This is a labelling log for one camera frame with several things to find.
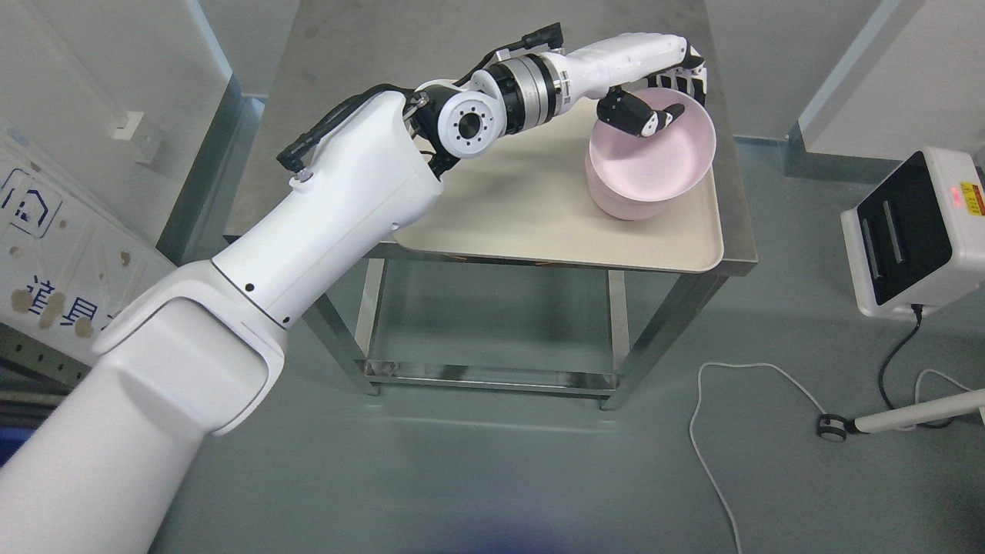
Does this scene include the black white robotic hand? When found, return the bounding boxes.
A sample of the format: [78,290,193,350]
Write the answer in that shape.
[548,32,708,138]

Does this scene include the pink bowl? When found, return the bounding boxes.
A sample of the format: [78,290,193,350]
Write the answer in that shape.
[588,88,717,202]
[584,152,713,221]

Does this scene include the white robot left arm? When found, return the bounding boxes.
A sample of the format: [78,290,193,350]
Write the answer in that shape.
[2,24,563,553]

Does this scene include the metal shelf rack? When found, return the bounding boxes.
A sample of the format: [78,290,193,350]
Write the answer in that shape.
[1,324,91,430]

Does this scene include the beige plastic tray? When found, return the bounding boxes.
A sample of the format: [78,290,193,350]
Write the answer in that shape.
[393,99,724,273]

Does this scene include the white black electronic device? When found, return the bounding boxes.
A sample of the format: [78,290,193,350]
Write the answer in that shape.
[840,147,984,320]

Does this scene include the stainless steel table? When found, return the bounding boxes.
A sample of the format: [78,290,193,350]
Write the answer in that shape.
[225,1,759,410]

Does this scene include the white stand leg with caster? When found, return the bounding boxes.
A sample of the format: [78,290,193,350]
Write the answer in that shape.
[815,389,984,442]

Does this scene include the white sign board blue lettering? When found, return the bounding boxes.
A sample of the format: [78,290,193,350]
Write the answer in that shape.
[1,124,175,365]

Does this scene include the black power cable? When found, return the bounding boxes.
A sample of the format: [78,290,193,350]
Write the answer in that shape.
[879,305,955,429]

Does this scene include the white cable on floor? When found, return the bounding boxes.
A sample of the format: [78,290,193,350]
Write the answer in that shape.
[689,362,985,554]

